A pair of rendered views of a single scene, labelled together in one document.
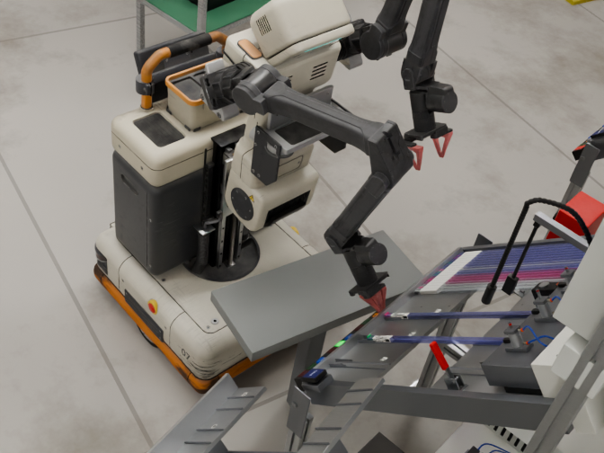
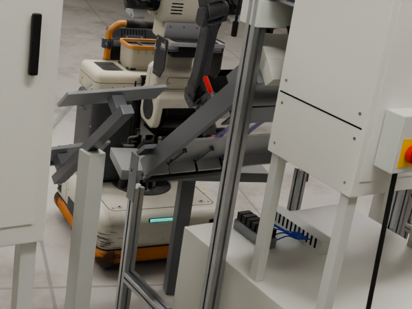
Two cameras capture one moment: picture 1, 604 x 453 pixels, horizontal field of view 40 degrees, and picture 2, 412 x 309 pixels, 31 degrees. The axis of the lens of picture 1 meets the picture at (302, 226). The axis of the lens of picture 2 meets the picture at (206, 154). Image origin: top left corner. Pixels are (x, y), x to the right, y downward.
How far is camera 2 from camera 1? 1.65 m
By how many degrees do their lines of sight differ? 29
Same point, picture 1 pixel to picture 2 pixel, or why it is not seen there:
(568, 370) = (246, 13)
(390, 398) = (181, 131)
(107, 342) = (46, 236)
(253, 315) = not seen: hidden behind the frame
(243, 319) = (124, 159)
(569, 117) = not seen: outside the picture
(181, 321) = not seen: hidden behind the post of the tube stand
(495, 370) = (232, 74)
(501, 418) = (230, 98)
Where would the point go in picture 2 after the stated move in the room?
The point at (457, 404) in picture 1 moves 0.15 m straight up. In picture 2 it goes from (210, 105) to (218, 55)
